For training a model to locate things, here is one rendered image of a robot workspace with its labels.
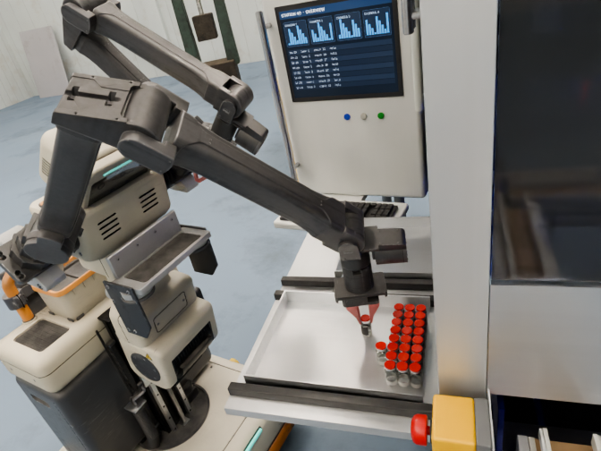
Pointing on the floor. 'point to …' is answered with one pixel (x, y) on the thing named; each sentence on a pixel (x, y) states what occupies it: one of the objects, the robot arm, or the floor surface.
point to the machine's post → (460, 182)
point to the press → (205, 29)
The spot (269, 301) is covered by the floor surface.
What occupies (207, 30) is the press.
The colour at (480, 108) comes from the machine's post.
